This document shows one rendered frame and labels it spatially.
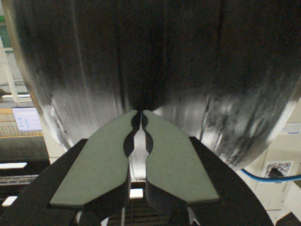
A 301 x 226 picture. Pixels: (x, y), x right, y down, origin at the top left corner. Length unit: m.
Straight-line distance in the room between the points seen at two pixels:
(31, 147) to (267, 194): 12.90
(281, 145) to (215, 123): 0.38
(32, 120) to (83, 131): 4.18
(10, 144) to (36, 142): 1.60
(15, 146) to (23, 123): 9.18
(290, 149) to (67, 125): 0.51
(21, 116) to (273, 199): 4.30
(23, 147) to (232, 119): 13.28
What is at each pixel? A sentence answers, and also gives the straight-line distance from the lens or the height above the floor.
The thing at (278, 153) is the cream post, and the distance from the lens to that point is 0.54.
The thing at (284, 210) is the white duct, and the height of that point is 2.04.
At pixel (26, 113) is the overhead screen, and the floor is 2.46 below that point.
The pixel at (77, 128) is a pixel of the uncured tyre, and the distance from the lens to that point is 0.17.
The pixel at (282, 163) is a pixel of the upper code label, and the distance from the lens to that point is 0.57.
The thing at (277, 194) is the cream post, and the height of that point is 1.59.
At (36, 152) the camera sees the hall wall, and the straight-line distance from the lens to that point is 13.16.
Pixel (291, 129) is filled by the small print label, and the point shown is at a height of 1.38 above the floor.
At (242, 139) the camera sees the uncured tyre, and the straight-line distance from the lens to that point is 0.19.
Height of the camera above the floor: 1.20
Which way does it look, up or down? 22 degrees up
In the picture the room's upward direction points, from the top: 179 degrees clockwise
